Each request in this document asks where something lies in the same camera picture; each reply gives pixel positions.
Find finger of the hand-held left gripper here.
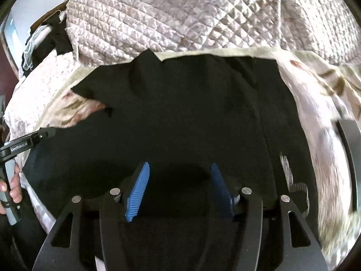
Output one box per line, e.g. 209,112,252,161
27,126,56,147

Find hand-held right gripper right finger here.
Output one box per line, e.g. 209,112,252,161
210,162,330,271

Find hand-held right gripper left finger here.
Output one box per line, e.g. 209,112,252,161
34,162,151,271

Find black pants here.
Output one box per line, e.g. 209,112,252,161
22,49,319,271

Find person's left hand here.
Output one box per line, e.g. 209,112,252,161
0,164,22,215

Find pink floral quilted pillow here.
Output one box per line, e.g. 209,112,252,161
6,52,83,147

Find white translucent bag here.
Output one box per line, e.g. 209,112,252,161
24,25,54,72

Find black cloth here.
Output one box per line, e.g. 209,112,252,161
31,11,74,63

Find wooden headboard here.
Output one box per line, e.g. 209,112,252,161
30,1,68,30

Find printed fleece blanket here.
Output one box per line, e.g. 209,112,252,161
17,47,361,266

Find pink quilted bedspread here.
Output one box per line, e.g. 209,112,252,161
65,0,361,66

